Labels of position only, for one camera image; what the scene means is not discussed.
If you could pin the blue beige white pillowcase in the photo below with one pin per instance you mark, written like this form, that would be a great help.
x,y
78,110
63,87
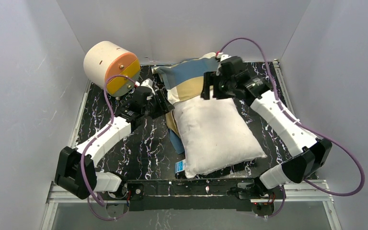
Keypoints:
x,y
184,82

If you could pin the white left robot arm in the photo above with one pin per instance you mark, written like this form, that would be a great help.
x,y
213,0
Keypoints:
x,y
76,165

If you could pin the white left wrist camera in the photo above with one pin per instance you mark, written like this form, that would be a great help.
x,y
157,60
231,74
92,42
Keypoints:
x,y
146,83

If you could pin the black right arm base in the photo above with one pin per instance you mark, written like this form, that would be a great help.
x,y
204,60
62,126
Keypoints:
x,y
266,203

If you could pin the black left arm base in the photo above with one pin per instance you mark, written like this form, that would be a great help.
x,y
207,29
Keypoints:
x,y
118,203

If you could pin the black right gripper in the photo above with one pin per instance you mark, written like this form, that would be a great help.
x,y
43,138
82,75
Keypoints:
x,y
213,85

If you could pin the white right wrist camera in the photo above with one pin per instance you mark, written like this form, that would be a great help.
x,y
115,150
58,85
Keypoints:
x,y
220,56

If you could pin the aluminium table frame rail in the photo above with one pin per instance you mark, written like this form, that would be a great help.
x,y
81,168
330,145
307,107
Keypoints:
x,y
148,154

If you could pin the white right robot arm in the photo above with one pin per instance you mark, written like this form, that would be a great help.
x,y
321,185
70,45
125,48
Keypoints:
x,y
308,152

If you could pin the white pillow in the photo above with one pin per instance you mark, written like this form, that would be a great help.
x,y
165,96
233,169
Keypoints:
x,y
239,145

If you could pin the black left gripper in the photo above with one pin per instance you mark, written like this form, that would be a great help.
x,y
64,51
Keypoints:
x,y
162,103

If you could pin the round cream drawer cabinet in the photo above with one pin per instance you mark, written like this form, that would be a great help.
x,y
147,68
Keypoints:
x,y
107,64

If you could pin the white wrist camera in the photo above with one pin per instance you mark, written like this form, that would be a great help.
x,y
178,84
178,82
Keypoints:
x,y
146,83
220,56

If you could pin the blue pillow label tag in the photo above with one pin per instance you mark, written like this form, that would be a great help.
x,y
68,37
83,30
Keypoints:
x,y
180,166

